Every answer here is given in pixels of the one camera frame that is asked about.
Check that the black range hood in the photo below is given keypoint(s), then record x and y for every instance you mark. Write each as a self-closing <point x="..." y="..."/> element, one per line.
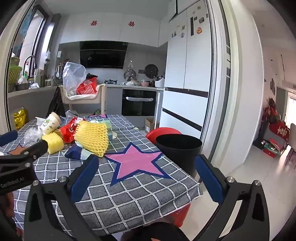
<point x="101" y="55"/>

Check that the yellow sponge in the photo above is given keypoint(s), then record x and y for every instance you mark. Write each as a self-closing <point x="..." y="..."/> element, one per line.
<point x="54" y="142"/>

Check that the large yellow foam net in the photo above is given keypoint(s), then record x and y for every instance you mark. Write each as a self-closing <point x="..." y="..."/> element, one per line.
<point x="92" y="139"/>

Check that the red plastic stool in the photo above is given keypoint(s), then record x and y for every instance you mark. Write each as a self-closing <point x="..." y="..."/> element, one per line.
<point x="157" y="133"/>

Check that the large clear plastic bag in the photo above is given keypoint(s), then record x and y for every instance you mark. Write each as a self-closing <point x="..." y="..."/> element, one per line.
<point x="72" y="76"/>

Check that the round steel steamer rack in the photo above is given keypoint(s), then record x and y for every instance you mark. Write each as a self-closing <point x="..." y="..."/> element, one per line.
<point x="129" y="75"/>

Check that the black plastic bag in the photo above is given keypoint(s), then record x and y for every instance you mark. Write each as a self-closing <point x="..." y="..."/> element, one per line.
<point x="55" y="104"/>

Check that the steel bowl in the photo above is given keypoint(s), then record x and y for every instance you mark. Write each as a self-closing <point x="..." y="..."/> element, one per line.
<point x="22" y="87"/>

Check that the red plastic bag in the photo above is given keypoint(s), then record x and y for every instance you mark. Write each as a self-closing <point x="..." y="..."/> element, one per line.
<point x="68" y="134"/>

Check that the red plastic basket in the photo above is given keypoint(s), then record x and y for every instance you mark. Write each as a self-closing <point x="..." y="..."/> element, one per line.
<point x="87" y="88"/>

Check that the black built-in oven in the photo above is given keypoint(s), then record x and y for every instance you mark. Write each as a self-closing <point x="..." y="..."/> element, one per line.
<point x="138" y="104"/>

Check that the gas stove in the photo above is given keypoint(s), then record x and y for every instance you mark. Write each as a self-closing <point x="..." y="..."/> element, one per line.
<point x="111" y="81"/>

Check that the blue plastic wrapper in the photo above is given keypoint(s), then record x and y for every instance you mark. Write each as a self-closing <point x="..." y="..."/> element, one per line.
<point x="74" y="153"/>

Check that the red paper decal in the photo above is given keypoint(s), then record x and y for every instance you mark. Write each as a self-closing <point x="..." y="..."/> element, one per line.
<point x="93" y="23"/>
<point x="131" y="23"/>

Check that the kitchen faucet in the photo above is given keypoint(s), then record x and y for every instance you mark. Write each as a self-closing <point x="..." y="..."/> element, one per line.
<point x="26" y="62"/>

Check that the white rice cooker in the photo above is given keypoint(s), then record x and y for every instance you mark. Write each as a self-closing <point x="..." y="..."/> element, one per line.
<point x="159" y="83"/>

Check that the stack of coloured boxes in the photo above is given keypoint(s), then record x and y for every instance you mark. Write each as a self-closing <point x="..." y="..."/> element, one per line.
<point x="271" y="148"/>

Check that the green plastic colander basket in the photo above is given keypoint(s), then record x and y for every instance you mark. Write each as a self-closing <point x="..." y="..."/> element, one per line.
<point x="15" y="74"/>

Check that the beige plastic cart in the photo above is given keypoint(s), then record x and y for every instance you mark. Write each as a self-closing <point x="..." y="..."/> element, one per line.
<point x="99" y="95"/>

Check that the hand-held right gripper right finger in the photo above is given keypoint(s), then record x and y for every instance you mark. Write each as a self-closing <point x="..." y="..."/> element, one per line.
<point x="208" y="178"/>

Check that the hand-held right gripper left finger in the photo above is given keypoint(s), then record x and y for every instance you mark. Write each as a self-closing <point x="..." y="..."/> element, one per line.
<point x="84" y="178"/>

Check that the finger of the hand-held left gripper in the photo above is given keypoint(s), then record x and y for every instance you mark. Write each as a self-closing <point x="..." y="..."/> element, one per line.
<point x="8" y="138"/>
<point x="37" y="148"/>

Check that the gold foil bag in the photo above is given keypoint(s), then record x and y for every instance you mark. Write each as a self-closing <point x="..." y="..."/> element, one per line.
<point x="20" y="118"/>

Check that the light green foam sheet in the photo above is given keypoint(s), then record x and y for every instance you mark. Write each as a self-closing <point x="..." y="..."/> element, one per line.
<point x="107" y="125"/>

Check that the cardboard box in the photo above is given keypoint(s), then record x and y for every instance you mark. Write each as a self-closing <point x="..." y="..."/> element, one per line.
<point x="149" y="125"/>

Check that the dining chair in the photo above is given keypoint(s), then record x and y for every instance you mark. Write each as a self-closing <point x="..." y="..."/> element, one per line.
<point x="291" y="143"/>

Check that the white upper cabinets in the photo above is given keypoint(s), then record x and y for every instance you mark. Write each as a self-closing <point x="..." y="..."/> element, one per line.
<point x="111" y="32"/>

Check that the dark round hanging pan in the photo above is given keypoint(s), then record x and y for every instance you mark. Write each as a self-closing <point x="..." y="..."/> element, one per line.
<point x="151" y="70"/>

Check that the grey checked star tablecloth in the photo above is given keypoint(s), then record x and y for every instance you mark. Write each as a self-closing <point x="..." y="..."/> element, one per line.
<point x="129" y="201"/>

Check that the white paper cup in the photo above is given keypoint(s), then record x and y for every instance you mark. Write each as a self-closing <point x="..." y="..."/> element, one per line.
<point x="49" y="124"/>

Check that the clear plastic wrap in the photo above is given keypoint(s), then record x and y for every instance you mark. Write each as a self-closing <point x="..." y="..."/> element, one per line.
<point x="32" y="135"/>

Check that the white refrigerator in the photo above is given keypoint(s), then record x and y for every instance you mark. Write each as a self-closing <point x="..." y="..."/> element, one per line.
<point x="185" y="69"/>

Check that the black trash bin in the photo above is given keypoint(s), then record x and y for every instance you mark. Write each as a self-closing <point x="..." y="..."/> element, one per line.
<point x="178" y="157"/>

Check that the red gift bag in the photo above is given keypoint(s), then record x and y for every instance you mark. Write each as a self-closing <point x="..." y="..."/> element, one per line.
<point x="281" y="132"/>

